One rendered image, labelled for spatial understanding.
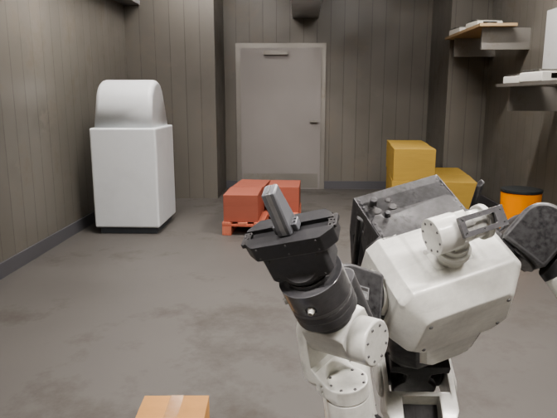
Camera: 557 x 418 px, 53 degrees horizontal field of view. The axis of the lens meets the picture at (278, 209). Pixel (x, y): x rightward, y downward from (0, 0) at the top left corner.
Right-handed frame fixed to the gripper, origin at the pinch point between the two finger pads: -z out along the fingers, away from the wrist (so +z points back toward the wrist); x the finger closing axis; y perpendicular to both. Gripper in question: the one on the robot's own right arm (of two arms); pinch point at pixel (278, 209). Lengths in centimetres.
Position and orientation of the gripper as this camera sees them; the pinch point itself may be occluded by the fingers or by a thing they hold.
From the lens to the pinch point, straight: 66.7
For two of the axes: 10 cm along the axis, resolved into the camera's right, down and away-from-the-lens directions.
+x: 9.1, -1.8, -3.8
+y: -2.0, 6.2, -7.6
